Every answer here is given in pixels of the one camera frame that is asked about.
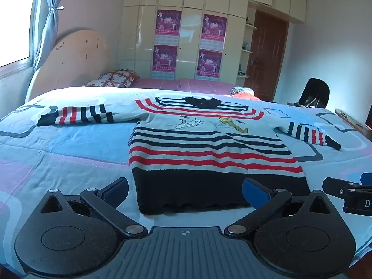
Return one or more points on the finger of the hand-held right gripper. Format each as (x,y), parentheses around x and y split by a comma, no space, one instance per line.
(338,186)
(366,178)

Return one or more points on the blue curtain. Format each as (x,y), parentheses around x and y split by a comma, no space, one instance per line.
(43,20)

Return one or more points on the orange garment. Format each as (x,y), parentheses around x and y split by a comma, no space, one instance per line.
(247,96)

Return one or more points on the brown white patterned pillow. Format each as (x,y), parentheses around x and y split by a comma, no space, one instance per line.
(119,77)
(100,83)

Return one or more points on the striped knit sweater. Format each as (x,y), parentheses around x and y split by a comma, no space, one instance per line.
(209,139)

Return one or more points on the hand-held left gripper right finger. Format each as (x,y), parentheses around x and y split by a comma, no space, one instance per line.
(255,191)

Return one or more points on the pink bed sheet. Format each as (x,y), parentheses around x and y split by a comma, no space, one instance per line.
(186,85)

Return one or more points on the cream wardrobe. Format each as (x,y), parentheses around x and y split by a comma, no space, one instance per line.
(190,35)

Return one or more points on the window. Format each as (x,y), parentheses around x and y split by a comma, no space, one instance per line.
(14,20)

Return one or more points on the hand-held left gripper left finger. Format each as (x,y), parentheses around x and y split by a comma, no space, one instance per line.
(116,191)

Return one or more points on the white striped cloth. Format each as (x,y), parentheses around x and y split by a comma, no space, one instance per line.
(239,89)

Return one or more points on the blue patterned blanket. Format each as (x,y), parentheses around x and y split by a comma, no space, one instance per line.
(72,162)

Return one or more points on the cream corner shelves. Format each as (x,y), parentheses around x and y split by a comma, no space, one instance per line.
(247,51)

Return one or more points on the wooden board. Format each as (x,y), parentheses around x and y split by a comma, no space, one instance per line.
(350,120)

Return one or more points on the purple wall poster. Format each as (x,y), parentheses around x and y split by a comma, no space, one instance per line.
(209,64)
(164,59)
(168,24)
(214,29)

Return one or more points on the black chair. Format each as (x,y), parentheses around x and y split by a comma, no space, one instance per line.
(315,93)

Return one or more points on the beige rounded headboard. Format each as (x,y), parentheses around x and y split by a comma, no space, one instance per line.
(78,61)

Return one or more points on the brown wooden door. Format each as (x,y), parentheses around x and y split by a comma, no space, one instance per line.
(267,55)

